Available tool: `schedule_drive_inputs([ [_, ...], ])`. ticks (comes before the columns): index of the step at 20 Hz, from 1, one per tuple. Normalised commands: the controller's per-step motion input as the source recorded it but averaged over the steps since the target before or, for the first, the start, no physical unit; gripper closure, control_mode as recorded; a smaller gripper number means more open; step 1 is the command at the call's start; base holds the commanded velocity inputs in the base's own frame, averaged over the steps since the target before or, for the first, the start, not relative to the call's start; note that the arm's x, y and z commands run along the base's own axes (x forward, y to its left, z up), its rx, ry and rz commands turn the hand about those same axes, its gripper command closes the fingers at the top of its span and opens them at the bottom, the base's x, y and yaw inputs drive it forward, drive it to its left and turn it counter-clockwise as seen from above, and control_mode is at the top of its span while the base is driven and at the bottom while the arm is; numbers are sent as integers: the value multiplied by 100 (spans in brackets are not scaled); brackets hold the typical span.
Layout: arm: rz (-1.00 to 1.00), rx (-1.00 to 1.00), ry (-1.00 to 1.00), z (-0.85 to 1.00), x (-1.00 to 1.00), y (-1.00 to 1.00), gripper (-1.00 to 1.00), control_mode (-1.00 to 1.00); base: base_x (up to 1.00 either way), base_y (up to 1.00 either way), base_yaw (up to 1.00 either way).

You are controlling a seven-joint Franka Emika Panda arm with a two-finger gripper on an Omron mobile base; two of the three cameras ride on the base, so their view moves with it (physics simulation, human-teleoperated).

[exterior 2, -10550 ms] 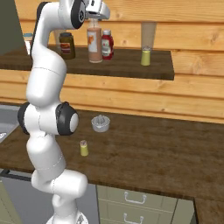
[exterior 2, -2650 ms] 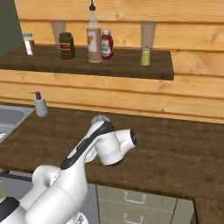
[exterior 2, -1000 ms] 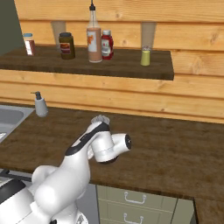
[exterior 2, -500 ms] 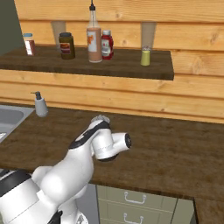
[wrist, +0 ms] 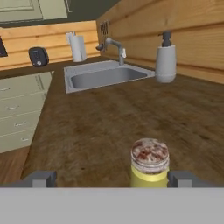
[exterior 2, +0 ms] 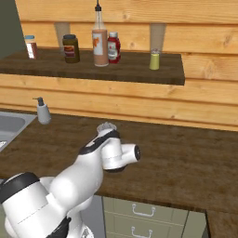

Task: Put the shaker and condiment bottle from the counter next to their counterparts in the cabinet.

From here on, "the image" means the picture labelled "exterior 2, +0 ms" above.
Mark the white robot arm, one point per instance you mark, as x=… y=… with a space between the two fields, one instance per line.
x=74 y=179

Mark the grey-capped shaker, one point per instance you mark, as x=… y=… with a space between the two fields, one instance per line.
x=107 y=126

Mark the yellow-green shaker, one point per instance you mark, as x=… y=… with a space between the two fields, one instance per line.
x=154 y=61

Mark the red ketchup bottle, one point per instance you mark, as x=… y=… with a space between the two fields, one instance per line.
x=113 y=49

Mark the tall brown condiment bottle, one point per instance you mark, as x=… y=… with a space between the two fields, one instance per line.
x=100 y=46

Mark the olive cabinet door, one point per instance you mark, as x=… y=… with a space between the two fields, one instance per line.
x=195 y=225

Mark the dark wooden shelf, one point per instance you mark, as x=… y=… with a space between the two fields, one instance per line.
x=93 y=69

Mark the grey soap dispenser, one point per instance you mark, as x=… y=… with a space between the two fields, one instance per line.
x=43 y=113

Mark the dark brown jar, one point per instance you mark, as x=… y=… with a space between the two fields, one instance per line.
x=71 y=49

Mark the olive drawer front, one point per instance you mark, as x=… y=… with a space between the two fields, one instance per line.
x=119 y=206
x=119 y=226

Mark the grey dishwasher front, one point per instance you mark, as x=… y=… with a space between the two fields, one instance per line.
x=93 y=217

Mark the steel sink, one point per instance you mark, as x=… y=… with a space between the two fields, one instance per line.
x=10 y=127

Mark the blue-lidded red label jar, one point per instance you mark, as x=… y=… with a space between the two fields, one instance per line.
x=31 y=49

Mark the tan shelf bracket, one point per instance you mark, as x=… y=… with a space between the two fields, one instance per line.
x=62 y=32

